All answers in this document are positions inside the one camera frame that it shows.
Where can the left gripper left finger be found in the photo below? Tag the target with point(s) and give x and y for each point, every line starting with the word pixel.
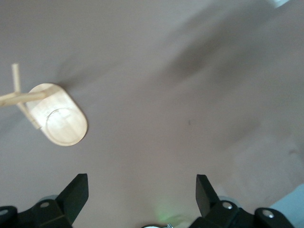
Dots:
pixel 73 197

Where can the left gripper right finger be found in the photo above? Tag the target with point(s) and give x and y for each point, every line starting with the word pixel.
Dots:
pixel 204 197

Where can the wooden cup rack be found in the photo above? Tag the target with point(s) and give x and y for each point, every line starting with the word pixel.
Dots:
pixel 61 118

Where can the brown table cover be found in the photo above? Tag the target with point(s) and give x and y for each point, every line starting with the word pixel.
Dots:
pixel 166 95

